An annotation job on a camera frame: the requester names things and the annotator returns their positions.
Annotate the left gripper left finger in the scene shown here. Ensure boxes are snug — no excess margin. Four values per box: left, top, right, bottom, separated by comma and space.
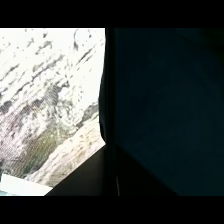
45, 143, 118, 197

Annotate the black garment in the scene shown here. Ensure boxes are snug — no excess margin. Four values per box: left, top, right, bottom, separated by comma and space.
98, 27, 224, 197

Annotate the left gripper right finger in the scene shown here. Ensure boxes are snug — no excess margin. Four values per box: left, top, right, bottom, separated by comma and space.
115, 143, 180, 197

